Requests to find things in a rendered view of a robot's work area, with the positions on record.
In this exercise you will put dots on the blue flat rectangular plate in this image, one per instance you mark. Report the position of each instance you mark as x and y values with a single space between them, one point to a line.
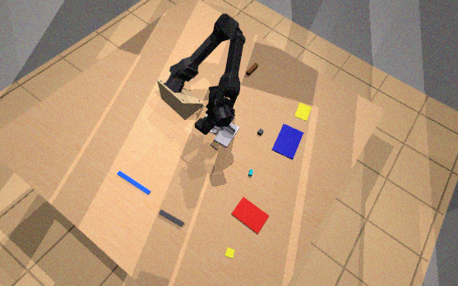
287 141

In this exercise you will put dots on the dark grey flat bar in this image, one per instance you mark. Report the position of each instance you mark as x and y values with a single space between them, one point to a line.
171 218

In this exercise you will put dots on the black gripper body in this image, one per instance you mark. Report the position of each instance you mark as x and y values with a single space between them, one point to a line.
204 126

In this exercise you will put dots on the blue flat bar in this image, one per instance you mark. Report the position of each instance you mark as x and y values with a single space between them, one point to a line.
133 182

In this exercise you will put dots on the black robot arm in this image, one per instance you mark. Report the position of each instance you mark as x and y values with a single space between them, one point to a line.
225 28

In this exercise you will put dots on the red flat rectangular plate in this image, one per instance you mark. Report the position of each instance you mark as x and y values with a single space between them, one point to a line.
250 214

